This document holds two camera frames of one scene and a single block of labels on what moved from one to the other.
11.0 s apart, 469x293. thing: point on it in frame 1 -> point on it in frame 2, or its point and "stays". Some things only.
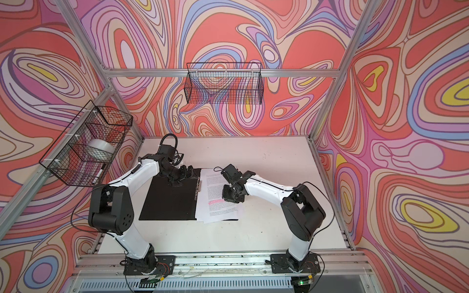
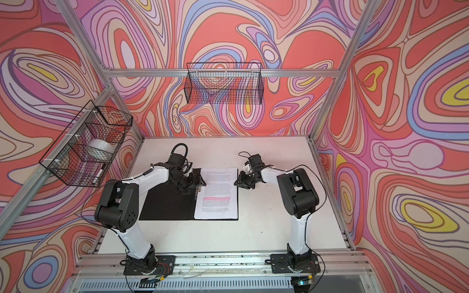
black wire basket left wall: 83,153 stays
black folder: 162,201 stays
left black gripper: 184,175 -> 192,183
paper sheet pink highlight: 210,206 stays
